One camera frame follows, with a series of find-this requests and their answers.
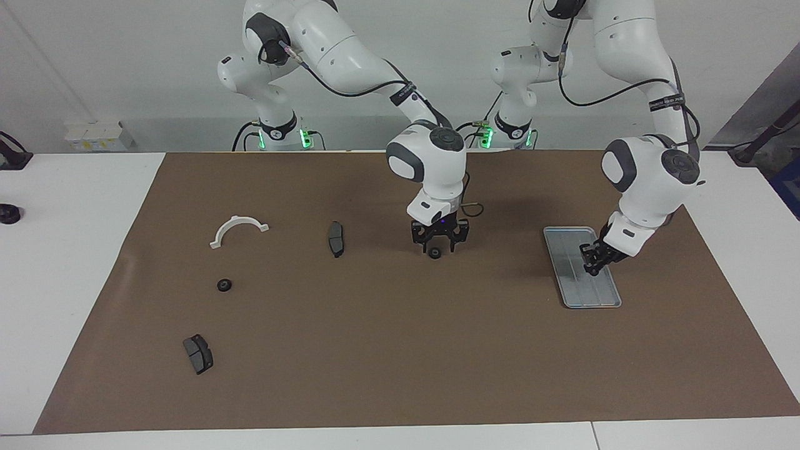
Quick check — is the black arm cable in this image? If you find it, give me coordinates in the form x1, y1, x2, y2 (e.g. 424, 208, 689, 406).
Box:
528, 0, 704, 188
259, 34, 487, 219

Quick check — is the black left base cable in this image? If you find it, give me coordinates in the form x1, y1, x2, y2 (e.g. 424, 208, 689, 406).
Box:
444, 92, 502, 151

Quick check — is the silver metal tray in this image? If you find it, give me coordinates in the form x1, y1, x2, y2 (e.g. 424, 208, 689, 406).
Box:
542, 226, 623, 309

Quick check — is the long dark grey brake pad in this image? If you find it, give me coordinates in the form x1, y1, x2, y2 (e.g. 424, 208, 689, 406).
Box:
327, 221, 346, 259

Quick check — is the black base cable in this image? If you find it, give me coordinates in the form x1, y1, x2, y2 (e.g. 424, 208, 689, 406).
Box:
231, 121, 263, 152
444, 92, 502, 151

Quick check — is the blue crate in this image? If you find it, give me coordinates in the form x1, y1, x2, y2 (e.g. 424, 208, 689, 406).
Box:
770, 159, 800, 219

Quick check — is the black table clamp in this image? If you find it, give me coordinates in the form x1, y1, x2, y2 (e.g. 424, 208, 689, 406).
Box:
0, 131, 33, 171

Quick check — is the short dark grey brake pad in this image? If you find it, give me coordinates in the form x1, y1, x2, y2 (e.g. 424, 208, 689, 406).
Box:
182, 334, 214, 376

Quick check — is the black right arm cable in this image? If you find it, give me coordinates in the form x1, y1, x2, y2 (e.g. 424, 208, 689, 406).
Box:
259, 34, 487, 219

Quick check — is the brown table mat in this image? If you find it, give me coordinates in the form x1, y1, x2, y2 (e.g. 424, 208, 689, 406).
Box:
32, 150, 800, 435

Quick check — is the black right base cable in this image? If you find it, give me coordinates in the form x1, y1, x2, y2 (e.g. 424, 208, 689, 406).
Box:
231, 121, 263, 152

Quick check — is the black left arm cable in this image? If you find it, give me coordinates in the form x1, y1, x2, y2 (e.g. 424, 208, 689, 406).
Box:
528, 0, 704, 188

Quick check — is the white semicircular plastic bracket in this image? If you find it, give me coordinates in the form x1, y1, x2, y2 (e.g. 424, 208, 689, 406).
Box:
209, 215, 271, 250

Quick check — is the black stand pole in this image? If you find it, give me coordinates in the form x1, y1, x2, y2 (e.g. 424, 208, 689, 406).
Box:
728, 100, 800, 166

